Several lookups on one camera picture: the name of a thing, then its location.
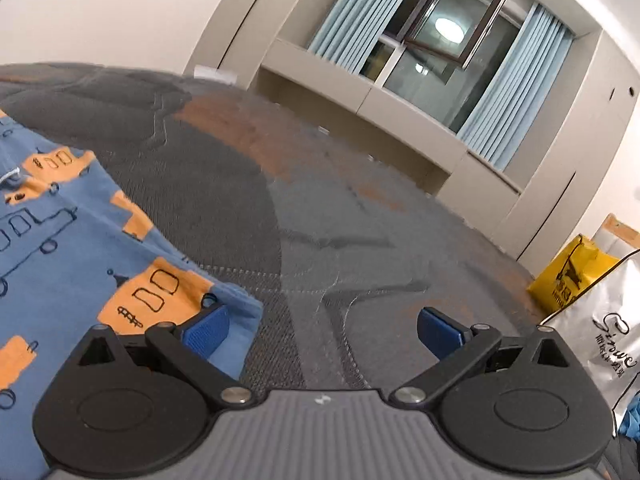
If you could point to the grey quilted bed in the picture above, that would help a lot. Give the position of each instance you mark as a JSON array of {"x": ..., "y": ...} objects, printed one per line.
[{"x": 300, "y": 210}]

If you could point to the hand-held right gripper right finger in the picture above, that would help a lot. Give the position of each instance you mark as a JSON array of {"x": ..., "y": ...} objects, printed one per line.
[{"x": 440, "y": 332}]

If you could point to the silver shopping bag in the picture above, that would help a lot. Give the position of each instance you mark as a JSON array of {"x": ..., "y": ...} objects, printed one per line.
[{"x": 600, "y": 350}]

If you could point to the blue pants with orange print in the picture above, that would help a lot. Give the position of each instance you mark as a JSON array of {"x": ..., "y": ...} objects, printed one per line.
[{"x": 75, "y": 240}]

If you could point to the dark framed window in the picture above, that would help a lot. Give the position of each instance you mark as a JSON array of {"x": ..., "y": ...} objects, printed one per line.
[{"x": 445, "y": 50}]

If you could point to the beige window bench cabinet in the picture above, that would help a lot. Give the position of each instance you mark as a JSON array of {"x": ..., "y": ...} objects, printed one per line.
[{"x": 390, "y": 110}]

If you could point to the beige wardrobe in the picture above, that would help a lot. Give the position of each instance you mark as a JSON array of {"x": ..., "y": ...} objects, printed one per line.
[
  {"x": 575, "y": 160},
  {"x": 250, "y": 15}
]

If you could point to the light blue curtain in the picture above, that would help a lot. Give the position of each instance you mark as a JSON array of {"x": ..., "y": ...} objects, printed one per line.
[
  {"x": 365, "y": 10},
  {"x": 520, "y": 90}
]

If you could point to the tan cardboard board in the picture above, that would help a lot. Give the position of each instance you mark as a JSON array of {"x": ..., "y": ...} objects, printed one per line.
[{"x": 617, "y": 232}]

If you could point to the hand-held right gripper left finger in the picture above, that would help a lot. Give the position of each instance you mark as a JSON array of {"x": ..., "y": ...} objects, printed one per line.
[{"x": 206, "y": 332}]

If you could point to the yellow shopping bag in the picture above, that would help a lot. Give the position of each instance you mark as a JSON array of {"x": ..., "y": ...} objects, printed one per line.
[{"x": 565, "y": 280}]

